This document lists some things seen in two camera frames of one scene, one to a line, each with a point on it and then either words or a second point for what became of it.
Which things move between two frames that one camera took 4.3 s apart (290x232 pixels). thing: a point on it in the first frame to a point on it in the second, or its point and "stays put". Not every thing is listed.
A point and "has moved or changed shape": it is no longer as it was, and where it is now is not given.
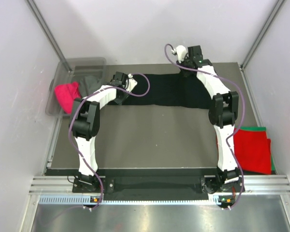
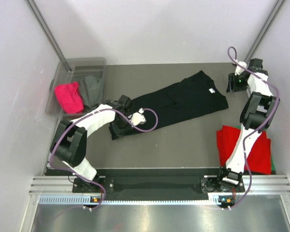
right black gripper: (185, 74) to (231, 86)
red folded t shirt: (253, 151) stays put
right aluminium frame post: (277, 9) stays put
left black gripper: (119, 101) to (118, 132)
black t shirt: (167, 91) has moved or changed shape
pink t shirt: (66, 94) stays put
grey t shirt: (88, 85) stays put
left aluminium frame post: (35, 9) stays put
